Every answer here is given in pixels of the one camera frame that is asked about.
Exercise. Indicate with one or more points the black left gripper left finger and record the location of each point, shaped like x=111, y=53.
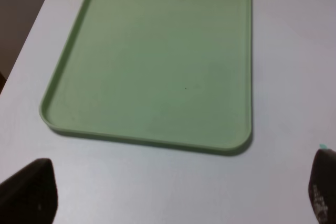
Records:
x=30, y=195

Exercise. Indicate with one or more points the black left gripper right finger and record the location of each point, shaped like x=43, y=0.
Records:
x=321, y=187

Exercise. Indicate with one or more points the light green plastic tray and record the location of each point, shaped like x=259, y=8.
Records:
x=166, y=73

